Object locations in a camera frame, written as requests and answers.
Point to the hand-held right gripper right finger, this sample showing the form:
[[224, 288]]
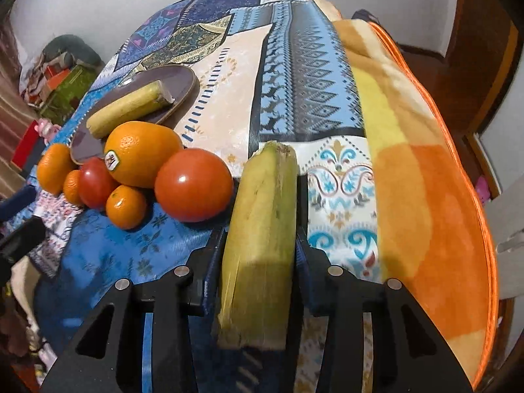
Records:
[[303, 272]]

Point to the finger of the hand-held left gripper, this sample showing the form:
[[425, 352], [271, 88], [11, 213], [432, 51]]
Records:
[[22, 237], [16, 202]]

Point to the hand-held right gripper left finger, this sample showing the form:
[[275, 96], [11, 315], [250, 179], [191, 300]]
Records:
[[211, 278]]

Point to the yellow-green corn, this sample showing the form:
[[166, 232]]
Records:
[[262, 233], [123, 108]]

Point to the small orange mandarin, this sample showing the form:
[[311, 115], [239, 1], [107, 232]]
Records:
[[71, 188]]

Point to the small red tomato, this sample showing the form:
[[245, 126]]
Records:
[[94, 184]]

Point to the large orange with sticker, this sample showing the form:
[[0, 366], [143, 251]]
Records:
[[143, 151]]

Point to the brown oval plate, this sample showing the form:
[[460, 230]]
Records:
[[180, 80]]

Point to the red box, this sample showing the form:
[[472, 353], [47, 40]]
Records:
[[26, 143]]

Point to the brown striped curtain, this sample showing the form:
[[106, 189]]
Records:
[[12, 123]]

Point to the pink toy figure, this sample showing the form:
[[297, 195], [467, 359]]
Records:
[[46, 127]]

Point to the large red tomato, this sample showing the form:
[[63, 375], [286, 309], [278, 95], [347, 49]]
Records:
[[192, 184]]

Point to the orange box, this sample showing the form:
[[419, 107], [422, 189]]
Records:
[[57, 78]]

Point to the orange yellow fleece blanket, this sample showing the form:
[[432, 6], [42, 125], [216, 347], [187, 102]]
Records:
[[430, 213]]

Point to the yellow-green corn on plate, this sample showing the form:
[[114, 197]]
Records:
[[123, 108]]

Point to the grey cushion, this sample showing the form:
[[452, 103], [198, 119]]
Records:
[[69, 45]]

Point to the dark cloth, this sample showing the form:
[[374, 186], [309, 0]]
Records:
[[364, 15]]

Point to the brown wooden furniture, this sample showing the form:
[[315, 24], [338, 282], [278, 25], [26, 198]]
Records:
[[483, 49]]

